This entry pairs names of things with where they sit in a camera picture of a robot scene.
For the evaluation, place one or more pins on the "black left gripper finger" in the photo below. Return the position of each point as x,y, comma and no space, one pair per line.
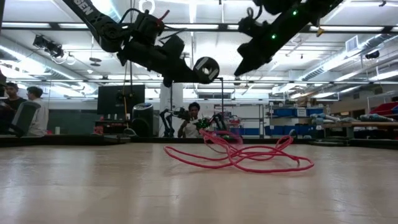
188,77

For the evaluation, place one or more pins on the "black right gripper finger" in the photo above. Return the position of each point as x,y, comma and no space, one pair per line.
250,63

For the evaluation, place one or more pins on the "background black robot arm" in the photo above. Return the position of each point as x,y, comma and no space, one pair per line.
164,119
219,119

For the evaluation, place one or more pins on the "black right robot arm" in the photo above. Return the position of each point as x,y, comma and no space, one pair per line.
311,12

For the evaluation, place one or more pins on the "person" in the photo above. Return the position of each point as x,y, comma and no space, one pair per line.
194,109
38,118
14,104

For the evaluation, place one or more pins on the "black monitor screen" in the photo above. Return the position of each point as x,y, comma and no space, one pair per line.
109,99

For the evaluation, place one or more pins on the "shelf with blue bins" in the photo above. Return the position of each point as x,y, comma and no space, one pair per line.
286,112

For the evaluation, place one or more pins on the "white ceiling air vent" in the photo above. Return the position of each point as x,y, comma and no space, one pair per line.
352,45

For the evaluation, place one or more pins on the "overhead light bar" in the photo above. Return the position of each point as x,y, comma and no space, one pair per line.
54,26

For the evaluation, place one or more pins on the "wooden workbench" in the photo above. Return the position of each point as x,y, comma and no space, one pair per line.
373,125

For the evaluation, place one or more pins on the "red storage bin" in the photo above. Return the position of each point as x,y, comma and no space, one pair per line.
385,109

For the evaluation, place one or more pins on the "background black rig frame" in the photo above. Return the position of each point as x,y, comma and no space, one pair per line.
222,93

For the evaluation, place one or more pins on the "black ceiling camera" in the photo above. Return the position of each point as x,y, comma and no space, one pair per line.
372,55
49,46

